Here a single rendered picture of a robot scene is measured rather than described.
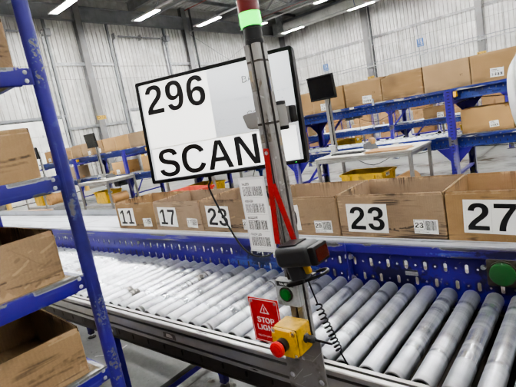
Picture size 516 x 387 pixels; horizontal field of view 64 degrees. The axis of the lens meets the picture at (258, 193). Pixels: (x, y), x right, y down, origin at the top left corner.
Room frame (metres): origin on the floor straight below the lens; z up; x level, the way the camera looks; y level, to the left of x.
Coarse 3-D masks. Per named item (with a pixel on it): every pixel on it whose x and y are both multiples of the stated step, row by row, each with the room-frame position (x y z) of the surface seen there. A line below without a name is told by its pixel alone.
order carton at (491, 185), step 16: (464, 176) 1.50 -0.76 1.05; (480, 176) 1.49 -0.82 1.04; (496, 176) 1.46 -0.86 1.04; (512, 176) 1.43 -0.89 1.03; (448, 192) 1.30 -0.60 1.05; (464, 192) 1.27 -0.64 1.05; (480, 192) 1.24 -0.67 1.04; (496, 192) 1.21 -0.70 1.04; (512, 192) 1.18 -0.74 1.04; (448, 208) 1.30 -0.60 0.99; (448, 224) 1.31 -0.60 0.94; (480, 240) 1.25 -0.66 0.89; (496, 240) 1.22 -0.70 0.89; (512, 240) 1.19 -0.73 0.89
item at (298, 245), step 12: (288, 240) 0.97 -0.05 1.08; (300, 240) 0.93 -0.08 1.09; (312, 240) 0.91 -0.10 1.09; (324, 240) 0.91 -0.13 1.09; (276, 252) 0.93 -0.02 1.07; (288, 252) 0.91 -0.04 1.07; (300, 252) 0.88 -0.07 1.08; (312, 252) 0.87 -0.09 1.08; (324, 252) 0.89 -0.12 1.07; (288, 264) 0.91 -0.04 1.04; (300, 264) 0.89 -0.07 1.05; (312, 264) 0.87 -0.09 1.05; (300, 276) 0.91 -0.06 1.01
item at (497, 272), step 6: (498, 264) 1.15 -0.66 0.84; (504, 264) 1.14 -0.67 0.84; (492, 270) 1.16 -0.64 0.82; (498, 270) 1.15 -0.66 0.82; (504, 270) 1.14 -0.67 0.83; (510, 270) 1.13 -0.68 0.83; (492, 276) 1.16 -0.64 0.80; (498, 276) 1.15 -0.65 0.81; (504, 276) 1.14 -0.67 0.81; (510, 276) 1.13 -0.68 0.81; (498, 282) 1.15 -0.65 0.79; (504, 282) 1.14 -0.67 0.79; (510, 282) 1.13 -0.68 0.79
